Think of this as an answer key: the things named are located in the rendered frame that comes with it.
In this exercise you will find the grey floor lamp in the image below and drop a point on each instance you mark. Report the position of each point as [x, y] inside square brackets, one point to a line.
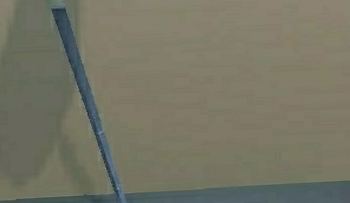
[86, 90]

